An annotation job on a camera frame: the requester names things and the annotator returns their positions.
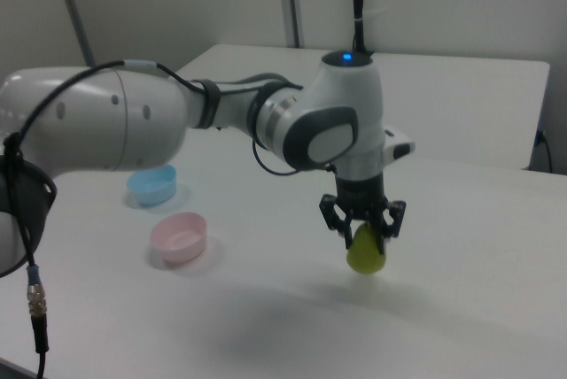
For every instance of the blue plastic bowl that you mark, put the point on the blue plastic bowl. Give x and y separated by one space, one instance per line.
153 187

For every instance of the pink plastic bowl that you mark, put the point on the pink plastic bowl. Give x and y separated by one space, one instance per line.
179 237

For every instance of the green pear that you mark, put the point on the green pear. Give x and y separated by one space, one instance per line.
364 258

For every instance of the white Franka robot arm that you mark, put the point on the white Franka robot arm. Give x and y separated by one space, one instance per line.
111 122

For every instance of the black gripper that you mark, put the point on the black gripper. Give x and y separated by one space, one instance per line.
359 195

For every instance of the white background table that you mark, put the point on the white background table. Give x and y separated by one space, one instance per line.
460 100

